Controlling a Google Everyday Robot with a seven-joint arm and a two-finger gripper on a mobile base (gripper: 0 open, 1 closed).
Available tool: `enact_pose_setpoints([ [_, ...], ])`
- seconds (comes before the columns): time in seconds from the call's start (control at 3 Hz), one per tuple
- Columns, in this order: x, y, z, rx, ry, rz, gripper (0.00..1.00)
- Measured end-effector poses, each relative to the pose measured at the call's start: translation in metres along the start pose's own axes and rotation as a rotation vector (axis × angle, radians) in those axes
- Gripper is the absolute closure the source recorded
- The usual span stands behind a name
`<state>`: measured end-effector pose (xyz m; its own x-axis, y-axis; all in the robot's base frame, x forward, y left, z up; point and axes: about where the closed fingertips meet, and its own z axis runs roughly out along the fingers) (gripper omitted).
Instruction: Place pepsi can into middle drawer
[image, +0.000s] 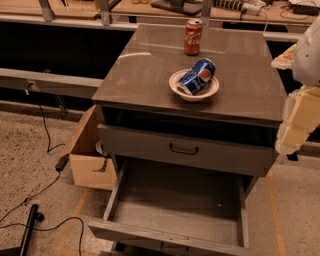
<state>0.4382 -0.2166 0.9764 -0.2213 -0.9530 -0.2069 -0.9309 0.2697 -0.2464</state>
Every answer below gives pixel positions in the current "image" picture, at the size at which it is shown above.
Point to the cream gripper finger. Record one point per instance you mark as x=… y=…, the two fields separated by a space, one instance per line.
x=285 y=60
x=301 y=116

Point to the blue pepsi can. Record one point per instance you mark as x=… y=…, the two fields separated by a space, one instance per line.
x=197 y=77

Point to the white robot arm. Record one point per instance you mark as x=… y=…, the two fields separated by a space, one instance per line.
x=306 y=62

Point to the closed top drawer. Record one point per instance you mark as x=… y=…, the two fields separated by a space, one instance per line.
x=187 y=151

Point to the red coca-cola can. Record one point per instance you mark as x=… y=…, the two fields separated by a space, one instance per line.
x=193 y=33

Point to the grey drawer cabinet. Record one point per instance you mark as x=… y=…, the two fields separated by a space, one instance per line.
x=189 y=136

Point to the open middle drawer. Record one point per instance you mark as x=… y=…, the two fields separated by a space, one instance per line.
x=176 y=211

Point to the white bowl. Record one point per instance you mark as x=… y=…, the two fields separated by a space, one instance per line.
x=209 y=90

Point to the wooden desk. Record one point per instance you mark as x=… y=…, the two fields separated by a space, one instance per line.
x=278 y=13

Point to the cardboard box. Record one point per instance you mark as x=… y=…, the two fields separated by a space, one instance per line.
x=89 y=167

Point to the black power adapter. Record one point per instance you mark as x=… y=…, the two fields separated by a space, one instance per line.
x=61 y=163

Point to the black stand base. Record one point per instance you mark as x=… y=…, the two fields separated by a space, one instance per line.
x=22 y=249

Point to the grey metal rail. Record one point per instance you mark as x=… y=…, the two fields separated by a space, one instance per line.
x=65 y=85

